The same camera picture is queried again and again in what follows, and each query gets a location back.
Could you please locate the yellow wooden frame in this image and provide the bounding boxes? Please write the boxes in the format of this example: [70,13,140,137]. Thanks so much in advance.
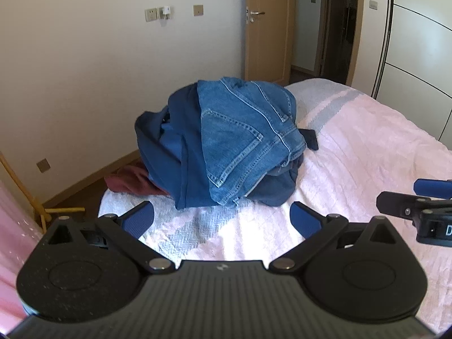
[0,151,86,234]

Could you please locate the pink and grey bedspread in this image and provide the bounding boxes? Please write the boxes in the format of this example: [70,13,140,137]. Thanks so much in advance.
[98,78,452,327]

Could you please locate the blue denim jeans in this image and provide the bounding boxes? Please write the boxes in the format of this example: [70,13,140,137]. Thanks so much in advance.
[197,77,307,208]

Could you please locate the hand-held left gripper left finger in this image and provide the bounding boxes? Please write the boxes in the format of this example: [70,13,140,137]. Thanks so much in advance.
[45,201,176,273]

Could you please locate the metal door handle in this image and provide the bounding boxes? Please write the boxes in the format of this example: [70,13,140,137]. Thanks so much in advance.
[246,6,265,24]

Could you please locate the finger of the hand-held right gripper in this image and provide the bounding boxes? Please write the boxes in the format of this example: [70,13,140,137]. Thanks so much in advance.
[414,179,452,197]
[376,191,452,220]

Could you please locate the small dark cloth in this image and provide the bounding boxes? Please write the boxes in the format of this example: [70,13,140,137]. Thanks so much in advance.
[298,129,320,151]

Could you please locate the pink cloth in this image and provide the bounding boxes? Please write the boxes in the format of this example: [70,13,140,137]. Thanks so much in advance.
[0,176,47,325]

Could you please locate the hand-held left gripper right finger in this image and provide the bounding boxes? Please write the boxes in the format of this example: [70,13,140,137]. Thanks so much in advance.
[269,201,399,273]

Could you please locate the maroon cloth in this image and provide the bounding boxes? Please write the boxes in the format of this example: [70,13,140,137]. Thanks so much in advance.
[104,164,171,197]

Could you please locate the light wooden door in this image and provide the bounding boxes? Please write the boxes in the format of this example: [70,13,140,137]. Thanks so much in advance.
[244,0,296,85]

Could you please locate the dark hallway door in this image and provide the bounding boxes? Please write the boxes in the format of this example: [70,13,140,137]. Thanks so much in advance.
[327,0,359,85]

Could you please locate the navy blue garment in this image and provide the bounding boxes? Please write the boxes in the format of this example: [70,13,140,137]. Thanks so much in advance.
[134,84,306,210]

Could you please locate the white sliding wardrobe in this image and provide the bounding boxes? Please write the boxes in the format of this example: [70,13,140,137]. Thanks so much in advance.
[369,0,452,142]

